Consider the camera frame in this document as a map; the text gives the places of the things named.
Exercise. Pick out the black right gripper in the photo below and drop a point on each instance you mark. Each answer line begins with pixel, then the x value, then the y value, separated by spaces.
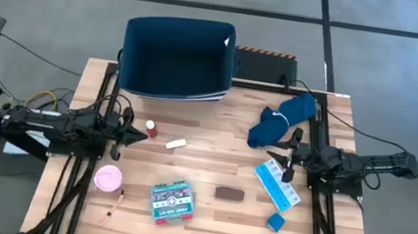
pixel 299 153

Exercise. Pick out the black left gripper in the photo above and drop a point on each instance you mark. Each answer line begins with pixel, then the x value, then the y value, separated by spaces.
pixel 117 132

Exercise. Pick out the red bottle with white cap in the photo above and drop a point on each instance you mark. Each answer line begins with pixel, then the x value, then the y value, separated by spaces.
pixel 151 130

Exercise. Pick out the blue weekly pill organizer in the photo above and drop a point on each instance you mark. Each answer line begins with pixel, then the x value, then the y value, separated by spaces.
pixel 275 185

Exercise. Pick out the white gauze roll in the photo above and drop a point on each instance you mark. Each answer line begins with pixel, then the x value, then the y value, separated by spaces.
pixel 176 143

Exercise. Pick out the small blue cube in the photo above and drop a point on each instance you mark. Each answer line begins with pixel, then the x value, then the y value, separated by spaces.
pixel 275 222

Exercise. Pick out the teal first aid kit box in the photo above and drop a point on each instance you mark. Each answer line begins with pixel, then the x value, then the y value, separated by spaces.
pixel 172 203

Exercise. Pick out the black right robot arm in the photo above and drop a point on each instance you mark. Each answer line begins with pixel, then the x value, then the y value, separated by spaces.
pixel 372 162

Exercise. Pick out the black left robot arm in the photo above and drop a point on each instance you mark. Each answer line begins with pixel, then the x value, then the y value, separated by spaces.
pixel 45 126

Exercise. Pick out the navy white striped fabric basket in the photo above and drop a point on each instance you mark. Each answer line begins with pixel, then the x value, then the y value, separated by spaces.
pixel 175 62

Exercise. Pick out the crumpled blue cloth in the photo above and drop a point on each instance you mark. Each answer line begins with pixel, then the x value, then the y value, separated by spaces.
pixel 269 130

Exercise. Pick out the pink lidded cup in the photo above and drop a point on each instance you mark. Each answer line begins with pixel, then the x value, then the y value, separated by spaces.
pixel 108 178

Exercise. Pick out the black mat with hazard stripe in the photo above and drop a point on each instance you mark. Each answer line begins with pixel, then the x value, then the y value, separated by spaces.
pixel 262 67

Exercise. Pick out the white printed paper sheet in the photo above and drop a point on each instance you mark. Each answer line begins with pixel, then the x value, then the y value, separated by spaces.
pixel 17 148

